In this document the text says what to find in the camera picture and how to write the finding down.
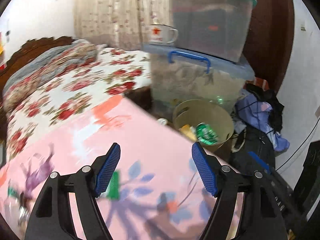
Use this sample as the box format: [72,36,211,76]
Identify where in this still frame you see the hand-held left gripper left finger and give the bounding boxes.
[25,142,122,240]

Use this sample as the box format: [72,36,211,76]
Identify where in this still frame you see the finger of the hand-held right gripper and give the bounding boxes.
[247,151,302,218]

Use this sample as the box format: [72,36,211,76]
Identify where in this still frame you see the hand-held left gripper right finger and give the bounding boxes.
[191,141,285,240]

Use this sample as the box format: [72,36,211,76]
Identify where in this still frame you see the silver green wrapper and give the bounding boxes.
[106,170,121,201]

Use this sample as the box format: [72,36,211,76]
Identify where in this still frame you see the green drink can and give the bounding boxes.
[196,122,220,146]

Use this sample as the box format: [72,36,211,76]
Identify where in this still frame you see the yellow foil wrapper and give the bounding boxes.
[179,124,198,141]

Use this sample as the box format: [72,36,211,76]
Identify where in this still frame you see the beige plastic bin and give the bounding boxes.
[172,99,235,153]

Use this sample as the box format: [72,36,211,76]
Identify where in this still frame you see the clear bottle with green cap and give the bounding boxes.
[5,185,34,227]

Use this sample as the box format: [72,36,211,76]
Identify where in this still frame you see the black backpack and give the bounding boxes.
[229,127,277,170]

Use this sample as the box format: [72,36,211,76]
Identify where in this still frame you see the pink printed cloth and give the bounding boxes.
[0,96,248,240]

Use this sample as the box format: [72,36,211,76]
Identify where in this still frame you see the pile of clothes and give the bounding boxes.
[235,90,290,152]

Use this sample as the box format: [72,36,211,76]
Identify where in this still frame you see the black garment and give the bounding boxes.
[246,83,285,133]

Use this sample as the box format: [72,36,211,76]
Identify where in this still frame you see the dark cloth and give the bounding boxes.
[124,87,153,117]

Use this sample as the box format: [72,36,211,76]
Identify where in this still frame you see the red striped cloth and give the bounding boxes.
[249,78,270,91]

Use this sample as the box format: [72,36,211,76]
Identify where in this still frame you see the white floral bed sheet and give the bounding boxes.
[5,47,153,153]

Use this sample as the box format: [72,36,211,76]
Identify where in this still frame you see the folded floral striped quilt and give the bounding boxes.
[2,39,108,101]

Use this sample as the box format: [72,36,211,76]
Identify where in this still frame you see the dark wooden door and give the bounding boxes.
[240,0,296,98]

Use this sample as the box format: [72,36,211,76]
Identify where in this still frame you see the carved wooden headboard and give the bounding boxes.
[0,36,76,80]

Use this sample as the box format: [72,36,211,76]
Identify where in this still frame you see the white enamel mug red star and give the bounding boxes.
[149,24,179,46]

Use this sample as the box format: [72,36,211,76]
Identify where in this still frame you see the clear storage box teal lid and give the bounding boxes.
[164,0,258,63]

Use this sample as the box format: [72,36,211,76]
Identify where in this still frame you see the beige leaf print curtain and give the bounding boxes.
[74,0,173,53]

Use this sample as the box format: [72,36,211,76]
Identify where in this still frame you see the black cable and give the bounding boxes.
[274,119,320,171]

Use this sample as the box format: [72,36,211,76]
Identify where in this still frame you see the clear storage box blue handle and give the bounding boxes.
[143,44,256,116]

